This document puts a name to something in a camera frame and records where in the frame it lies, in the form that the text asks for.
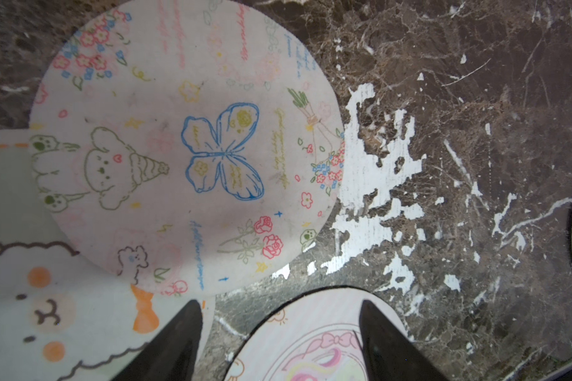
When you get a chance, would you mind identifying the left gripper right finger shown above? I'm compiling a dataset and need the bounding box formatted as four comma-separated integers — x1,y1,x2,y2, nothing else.
359,299,447,381

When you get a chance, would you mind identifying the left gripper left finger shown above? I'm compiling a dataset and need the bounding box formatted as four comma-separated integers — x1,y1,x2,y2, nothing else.
113,300,203,381

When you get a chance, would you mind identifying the pink striped unicorn coaster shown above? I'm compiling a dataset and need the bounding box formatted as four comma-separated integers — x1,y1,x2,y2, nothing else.
225,287,407,380

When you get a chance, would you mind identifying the white sheep coaster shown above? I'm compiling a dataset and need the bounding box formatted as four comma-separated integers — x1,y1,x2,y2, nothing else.
0,130,188,380

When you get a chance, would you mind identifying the butterfly doodle coaster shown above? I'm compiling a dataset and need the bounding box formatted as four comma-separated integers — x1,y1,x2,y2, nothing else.
30,1,346,295

